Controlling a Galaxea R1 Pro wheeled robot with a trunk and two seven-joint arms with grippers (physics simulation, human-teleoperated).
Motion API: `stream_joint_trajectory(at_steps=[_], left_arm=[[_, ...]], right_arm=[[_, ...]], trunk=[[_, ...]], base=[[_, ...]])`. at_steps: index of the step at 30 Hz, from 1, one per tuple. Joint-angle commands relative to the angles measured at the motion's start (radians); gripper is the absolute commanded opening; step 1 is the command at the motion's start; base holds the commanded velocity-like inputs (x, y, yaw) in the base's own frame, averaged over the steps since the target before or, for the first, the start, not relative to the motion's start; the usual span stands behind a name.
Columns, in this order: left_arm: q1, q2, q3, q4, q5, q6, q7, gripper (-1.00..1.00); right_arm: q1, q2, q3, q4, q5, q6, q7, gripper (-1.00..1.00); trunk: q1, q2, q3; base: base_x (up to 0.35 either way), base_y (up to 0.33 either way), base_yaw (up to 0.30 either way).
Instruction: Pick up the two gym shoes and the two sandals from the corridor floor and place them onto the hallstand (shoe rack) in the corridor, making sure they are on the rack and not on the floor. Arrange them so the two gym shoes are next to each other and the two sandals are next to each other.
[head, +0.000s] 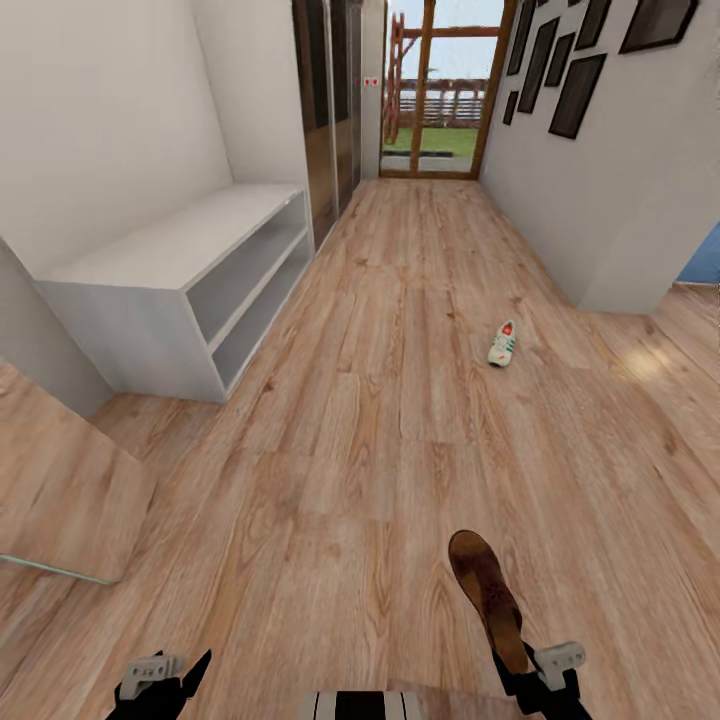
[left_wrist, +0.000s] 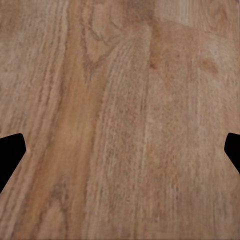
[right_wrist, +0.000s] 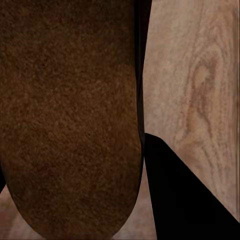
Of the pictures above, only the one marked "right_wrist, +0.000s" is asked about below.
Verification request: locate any sandal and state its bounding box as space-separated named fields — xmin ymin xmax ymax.
xmin=0 ymin=0 xmax=152 ymax=240

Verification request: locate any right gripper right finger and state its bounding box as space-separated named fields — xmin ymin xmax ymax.
xmin=144 ymin=133 xmax=240 ymax=240

